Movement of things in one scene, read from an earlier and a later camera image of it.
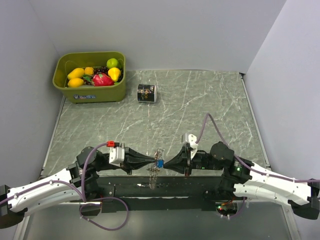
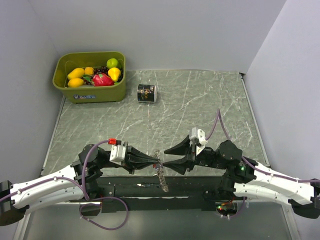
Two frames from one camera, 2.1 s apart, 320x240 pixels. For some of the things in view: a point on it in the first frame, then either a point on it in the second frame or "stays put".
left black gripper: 134,159 stays put
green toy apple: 112,63 stays put
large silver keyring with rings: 153,170 -> 158,167
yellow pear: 114,73 stays put
